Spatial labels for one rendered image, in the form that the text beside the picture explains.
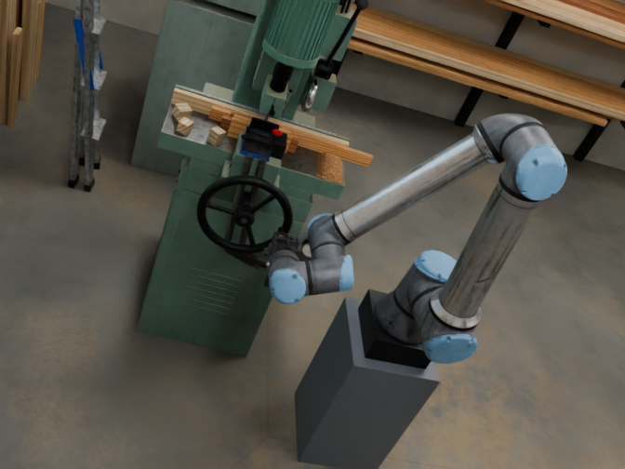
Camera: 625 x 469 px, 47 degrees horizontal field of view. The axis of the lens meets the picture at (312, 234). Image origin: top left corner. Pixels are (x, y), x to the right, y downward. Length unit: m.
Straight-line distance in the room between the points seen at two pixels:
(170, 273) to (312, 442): 0.77
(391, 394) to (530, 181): 0.97
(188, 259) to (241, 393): 0.57
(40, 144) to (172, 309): 1.26
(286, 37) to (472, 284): 0.88
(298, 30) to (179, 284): 1.02
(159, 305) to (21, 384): 0.53
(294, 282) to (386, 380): 0.65
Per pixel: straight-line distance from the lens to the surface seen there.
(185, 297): 2.66
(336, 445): 2.58
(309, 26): 2.13
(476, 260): 1.87
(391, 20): 4.58
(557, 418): 3.43
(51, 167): 3.49
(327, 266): 1.81
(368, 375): 2.29
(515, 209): 1.76
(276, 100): 2.27
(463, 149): 1.81
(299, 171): 2.27
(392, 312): 2.24
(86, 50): 3.03
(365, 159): 2.43
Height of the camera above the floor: 2.12
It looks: 37 degrees down
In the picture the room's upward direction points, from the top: 24 degrees clockwise
